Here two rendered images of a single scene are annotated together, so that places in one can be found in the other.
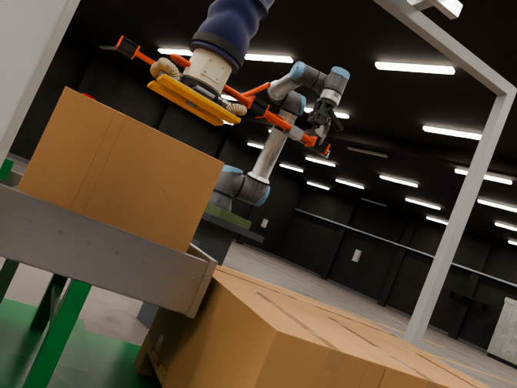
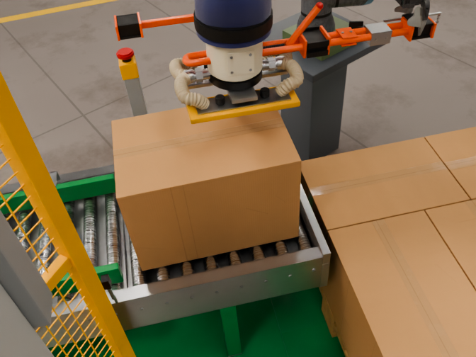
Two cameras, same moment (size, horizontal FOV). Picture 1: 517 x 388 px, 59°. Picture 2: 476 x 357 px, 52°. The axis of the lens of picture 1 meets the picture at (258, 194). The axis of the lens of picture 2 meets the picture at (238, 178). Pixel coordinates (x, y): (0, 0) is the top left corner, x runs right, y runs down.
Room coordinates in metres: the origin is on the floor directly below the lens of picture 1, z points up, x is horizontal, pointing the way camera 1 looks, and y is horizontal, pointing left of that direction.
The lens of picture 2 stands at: (0.54, 0.06, 2.05)
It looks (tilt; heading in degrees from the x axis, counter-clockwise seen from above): 45 degrees down; 15
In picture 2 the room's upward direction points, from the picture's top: 5 degrees counter-clockwise
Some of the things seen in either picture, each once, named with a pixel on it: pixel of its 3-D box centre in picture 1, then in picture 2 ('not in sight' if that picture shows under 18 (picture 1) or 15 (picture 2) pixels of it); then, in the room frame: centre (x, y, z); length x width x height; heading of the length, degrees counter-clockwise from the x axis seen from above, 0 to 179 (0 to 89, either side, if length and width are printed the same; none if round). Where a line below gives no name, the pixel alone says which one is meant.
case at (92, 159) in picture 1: (120, 176); (206, 179); (1.76, 0.52, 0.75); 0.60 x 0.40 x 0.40; 114
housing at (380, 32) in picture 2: (293, 132); (377, 34); (2.02, -0.04, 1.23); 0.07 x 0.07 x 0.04; 25
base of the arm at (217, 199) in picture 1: (218, 200); (316, 18); (2.83, 0.21, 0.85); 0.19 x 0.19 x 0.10
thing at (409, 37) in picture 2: (317, 145); (417, 27); (2.07, -0.16, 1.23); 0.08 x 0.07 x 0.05; 115
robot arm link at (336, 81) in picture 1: (336, 81); not in sight; (2.07, -0.13, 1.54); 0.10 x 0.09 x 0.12; 13
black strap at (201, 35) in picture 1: (217, 51); (233, 17); (1.83, 0.38, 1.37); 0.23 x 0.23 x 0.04
